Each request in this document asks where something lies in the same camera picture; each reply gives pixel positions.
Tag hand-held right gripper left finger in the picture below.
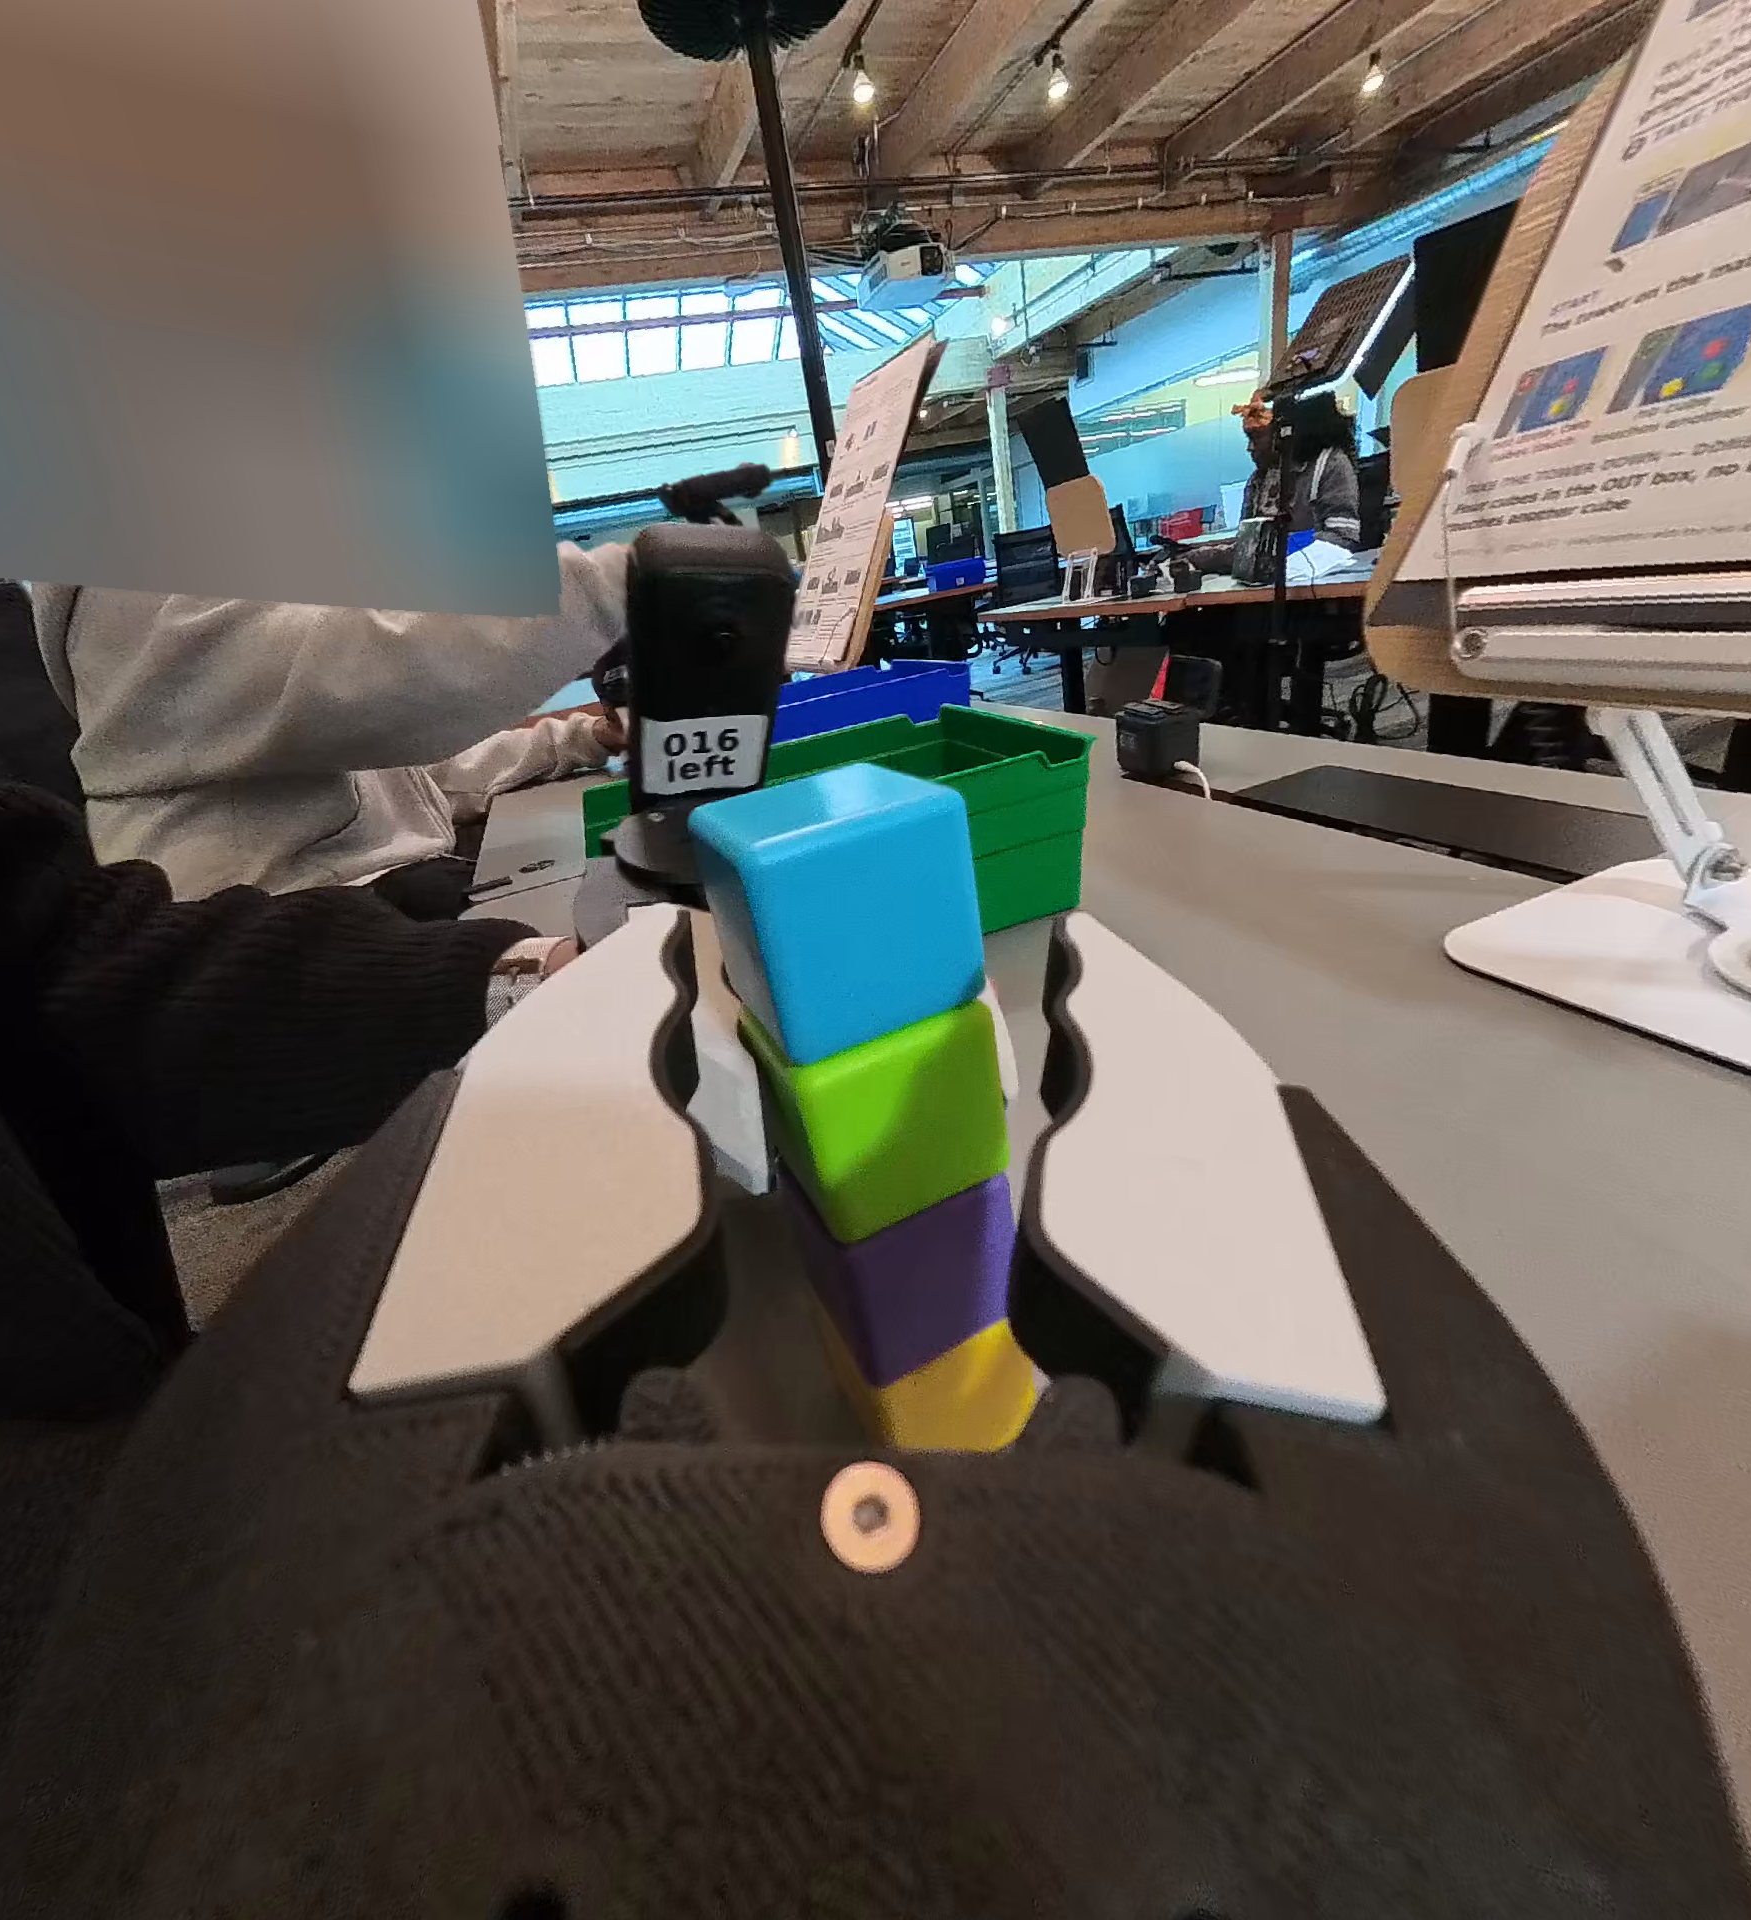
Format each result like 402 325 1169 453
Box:
348 904 734 1444

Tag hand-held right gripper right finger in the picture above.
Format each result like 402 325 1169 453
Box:
1007 911 1391 1467

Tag lime green cube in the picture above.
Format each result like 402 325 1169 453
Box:
738 996 1017 1243

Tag blue cube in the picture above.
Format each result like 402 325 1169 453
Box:
689 760 990 1068

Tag green plastic bin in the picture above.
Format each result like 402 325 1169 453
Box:
582 701 1099 938

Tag purple cube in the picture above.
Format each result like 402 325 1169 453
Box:
781 1173 1026 1392

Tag yellow cube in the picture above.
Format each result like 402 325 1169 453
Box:
830 1323 1048 1453

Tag person's left forearm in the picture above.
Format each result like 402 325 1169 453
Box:
0 782 578 1187

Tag grey desk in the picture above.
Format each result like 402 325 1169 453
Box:
162 701 1751 1920

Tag background office desk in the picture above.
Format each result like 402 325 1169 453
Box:
977 585 1376 719

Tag blue plastic bin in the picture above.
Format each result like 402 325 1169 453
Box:
771 657 977 746

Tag cardboard instruction board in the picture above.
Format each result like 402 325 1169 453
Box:
789 331 952 674

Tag black power adapter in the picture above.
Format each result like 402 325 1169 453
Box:
1114 695 1205 782

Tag cardboard panel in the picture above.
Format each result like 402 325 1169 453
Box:
1016 392 1121 561

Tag black diagonal support pole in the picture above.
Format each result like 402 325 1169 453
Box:
744 0 842 473

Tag white ceiling projector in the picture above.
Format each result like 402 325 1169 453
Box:
854 214 958 312

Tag person's black sweater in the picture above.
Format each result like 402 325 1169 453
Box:
0 576 202 1434

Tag angled display screen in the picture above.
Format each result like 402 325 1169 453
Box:
1270 251 1419 401

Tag printed instruction sheet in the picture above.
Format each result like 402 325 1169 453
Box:
1442 0 1751 582

